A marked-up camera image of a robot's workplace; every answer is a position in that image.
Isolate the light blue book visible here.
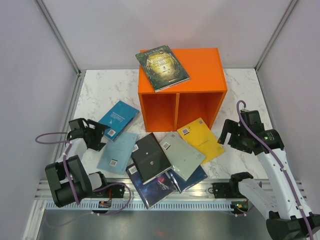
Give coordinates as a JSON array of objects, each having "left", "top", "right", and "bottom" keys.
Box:
[{"left": 97, "top": 132, "right": 138, "bottom": 175}]

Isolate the teal ocean cover book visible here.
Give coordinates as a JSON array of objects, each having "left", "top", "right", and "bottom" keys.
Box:
[{"left": 98, "top": 100, "right": 140, "bottom": 141}]

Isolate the black cover book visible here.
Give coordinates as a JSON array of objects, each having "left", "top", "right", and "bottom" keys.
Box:
[{"left": 131, "top": 133, "right": 172, "bottom": 185}]

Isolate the Alice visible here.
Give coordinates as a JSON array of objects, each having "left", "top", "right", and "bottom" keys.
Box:
[{"left": 135, "top": 45, "right": 190, "bottom": 93}]

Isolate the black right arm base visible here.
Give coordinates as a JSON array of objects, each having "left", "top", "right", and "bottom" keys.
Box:
[{"left": 208, "top": 182, "right": 234, "bottom": 199}]

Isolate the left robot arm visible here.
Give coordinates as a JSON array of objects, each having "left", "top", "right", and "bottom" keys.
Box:
[{"left": 45, "top": 118, "right": 111, "bottom": 208}]

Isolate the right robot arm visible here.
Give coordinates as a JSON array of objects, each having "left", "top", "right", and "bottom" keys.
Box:
[{"left": 218, "top": 110, "right": 320, "bottom": 240}]

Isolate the yellow book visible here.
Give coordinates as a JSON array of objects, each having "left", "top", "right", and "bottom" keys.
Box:
[{"left": 177, "top": 117, "right": 225, "bottom": 165}]

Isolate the orange wooden shelf box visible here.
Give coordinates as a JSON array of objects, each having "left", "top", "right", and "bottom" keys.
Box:
[{"left": 137, "top": 48, "right": 228, "bottom": 132}]

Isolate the dark blue book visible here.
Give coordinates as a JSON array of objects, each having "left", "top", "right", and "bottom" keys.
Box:
[{"left": 167, "top": 165, "right": 208, "bottom": 193}]

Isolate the grey-green book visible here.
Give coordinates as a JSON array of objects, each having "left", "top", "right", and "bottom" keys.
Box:
[{"left": 159, "top": 131, "right": 206, "bottom": 181}]

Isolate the dark galaxy cover book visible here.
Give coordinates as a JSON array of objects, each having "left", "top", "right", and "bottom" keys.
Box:
[{"left": 126, "top": 164, "right": 177, "bottom": 210}]

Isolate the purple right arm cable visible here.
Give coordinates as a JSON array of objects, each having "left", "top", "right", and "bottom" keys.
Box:
[{"left": 236, "top": 100, "right": 315, "bottom": 240}]

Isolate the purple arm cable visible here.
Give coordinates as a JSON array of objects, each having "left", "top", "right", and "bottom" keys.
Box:
[
  {"left": 35, "top": 132, "right": 81, "bottom": 206},
  {"left": 236, "top": 100, "right": 315, "bottom": 240}
]

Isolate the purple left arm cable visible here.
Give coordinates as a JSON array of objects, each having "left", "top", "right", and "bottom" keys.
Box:
[{"left": 35, "top": 132, "right": 81, "bottom": 206}]

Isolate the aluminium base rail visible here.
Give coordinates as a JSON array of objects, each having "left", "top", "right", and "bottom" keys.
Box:
[{"left": 22, "top": 177, "right": 308, "bottom": 240}]

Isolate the left aluminium frame post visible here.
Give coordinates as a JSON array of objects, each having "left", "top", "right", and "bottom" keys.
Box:
[{"left": 34, "top": 0, "right": 82, "bottom": 76}]

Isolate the aluminium frame post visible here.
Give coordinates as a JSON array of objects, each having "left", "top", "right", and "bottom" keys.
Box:
[
  {"left": 254, "top": 0, "right": 300, "bottom": 73},
  {"left": 34, "top": 0, "right": 82, "bottom": 76}
]

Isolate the white slotted cable duct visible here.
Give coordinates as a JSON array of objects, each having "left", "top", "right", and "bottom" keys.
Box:
[{"left": 44, "top": 198, "right": 236, "bottom": 211}]

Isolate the right aluminium frame post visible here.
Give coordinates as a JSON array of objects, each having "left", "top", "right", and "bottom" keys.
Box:
[{"left": 254, "top": 0, "right": 300, "bottom": 73}]

